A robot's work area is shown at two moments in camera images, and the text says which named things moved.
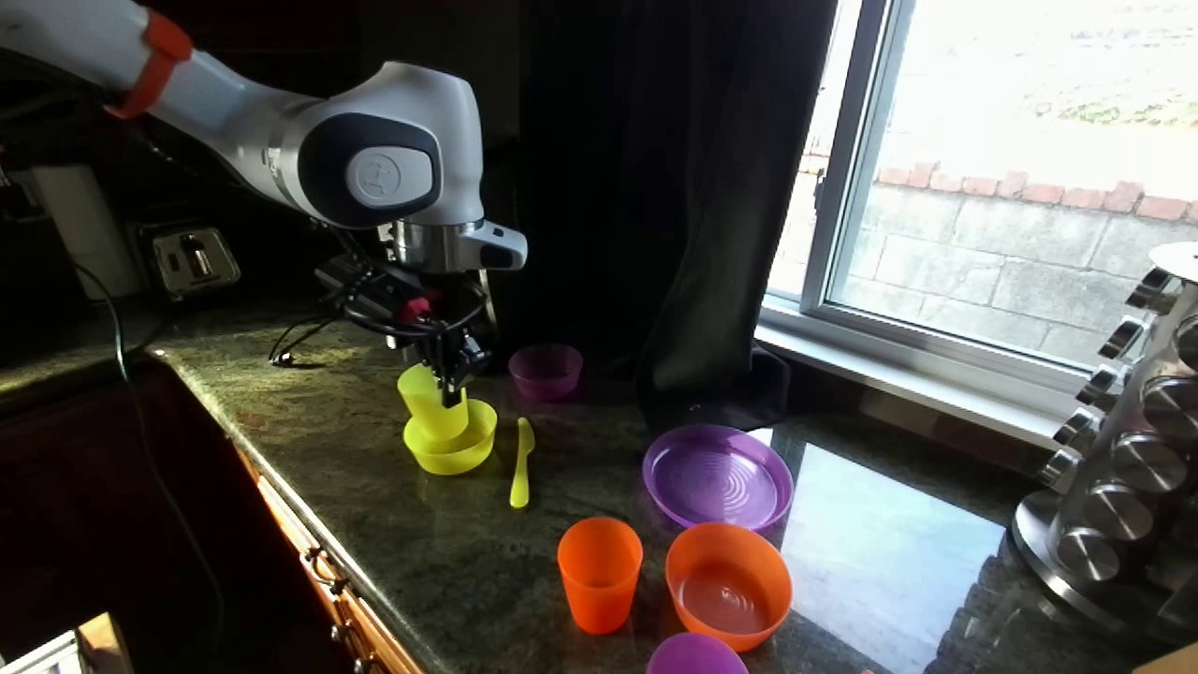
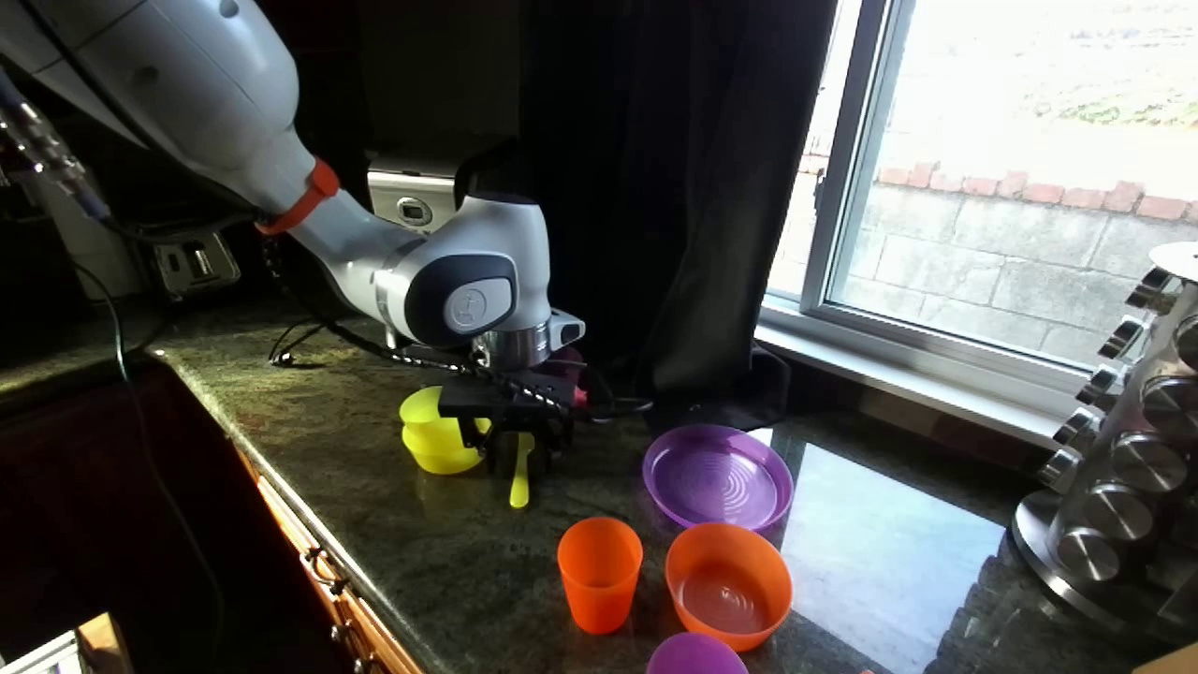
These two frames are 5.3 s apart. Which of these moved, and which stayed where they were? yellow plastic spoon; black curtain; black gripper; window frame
Moved: black gripper
Stayed: yellow plastic spoon; black curtain; window frame
